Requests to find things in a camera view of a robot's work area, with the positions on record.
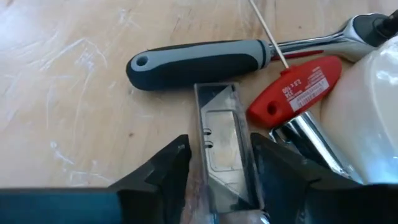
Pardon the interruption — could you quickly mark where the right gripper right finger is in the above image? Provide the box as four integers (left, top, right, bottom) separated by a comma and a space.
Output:
250, 133, 398, 224

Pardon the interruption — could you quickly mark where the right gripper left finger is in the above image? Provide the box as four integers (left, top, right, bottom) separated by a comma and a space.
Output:
108, 134, 193, 224

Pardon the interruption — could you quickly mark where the chrome metal wrench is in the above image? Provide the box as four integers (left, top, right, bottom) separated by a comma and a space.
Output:
268, 110, 364, 185

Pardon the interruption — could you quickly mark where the red T-handle hex key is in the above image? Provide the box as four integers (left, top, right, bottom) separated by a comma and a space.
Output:
246, 0, 343, 129

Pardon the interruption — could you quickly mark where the white tape roll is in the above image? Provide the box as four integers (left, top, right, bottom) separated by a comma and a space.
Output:
319, 34, 398, 185

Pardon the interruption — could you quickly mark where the grey black ratchet wrench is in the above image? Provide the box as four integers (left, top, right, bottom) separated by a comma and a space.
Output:
125, 8, 398, 92

